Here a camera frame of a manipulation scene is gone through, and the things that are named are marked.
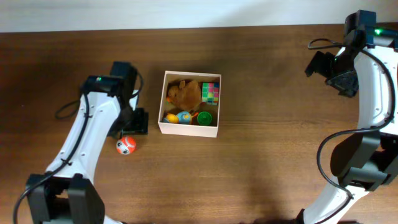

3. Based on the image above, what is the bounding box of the red white ball toy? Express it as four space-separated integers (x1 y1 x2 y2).
116 136 136 155

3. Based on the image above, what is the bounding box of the orange blue duck toy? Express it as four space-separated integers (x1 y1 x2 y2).
162 111 198 124

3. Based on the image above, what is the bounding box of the brown plush chicken toy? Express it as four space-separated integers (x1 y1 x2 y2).
167 80 202 111

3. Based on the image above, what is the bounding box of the green lattice ball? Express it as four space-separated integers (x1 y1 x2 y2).
197 111 213 126

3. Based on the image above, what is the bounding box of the colourful puzzle cube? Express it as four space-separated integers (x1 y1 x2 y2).
201 83 220 106

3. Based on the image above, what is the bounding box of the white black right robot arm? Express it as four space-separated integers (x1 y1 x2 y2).
295 10 397 223

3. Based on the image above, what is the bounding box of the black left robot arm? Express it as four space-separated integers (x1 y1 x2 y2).
21 62 149 223

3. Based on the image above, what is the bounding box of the pink cardboard box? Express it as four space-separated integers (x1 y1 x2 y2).
157 71 222 138

